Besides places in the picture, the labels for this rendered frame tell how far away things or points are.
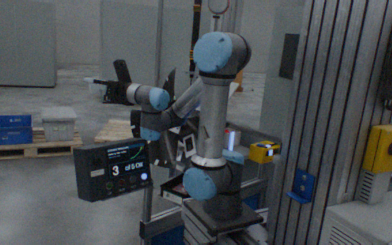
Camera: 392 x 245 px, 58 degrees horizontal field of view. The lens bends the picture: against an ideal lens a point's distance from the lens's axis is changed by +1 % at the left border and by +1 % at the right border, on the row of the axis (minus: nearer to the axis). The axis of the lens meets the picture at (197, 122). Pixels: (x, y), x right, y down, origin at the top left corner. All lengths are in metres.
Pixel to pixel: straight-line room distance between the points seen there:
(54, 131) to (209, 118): 3.79
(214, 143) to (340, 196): 0.40
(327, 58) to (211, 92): 0.35
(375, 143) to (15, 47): 8.47
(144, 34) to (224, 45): 6.46
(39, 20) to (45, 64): 1.00
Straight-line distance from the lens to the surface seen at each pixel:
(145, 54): 7.47
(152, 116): 1.24
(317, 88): 1.12
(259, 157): 2.01
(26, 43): 9.00
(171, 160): 1.99
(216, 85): 1.05
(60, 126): 4.72
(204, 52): 1.03
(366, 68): 1.03
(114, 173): 1.32
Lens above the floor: 1.69
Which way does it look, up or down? 15 degrees down
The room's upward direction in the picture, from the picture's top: 5 degrees clockwise
